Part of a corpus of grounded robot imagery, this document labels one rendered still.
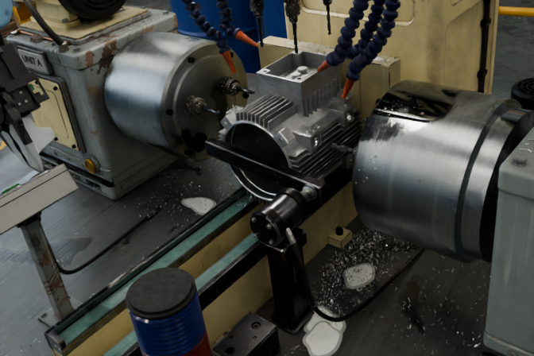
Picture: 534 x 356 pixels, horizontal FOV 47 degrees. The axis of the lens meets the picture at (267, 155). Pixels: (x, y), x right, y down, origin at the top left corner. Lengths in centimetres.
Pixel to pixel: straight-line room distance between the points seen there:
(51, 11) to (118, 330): 79
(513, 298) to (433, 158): 21
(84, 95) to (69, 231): 30
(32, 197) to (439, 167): 62
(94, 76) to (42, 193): 38
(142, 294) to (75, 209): 95
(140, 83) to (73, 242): 38
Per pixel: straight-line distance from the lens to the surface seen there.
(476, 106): 90
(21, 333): 121
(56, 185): 106
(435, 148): 86
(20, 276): 134
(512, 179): 77
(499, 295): 89
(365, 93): 113
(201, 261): 110
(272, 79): 108
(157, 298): 53
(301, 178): 99
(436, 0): 114
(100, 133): 138
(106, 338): 101
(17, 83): 108
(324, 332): 105
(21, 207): 104
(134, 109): 124
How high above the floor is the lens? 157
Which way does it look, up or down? 30 degrees down
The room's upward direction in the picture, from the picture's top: 8 degrees counter-clockwise
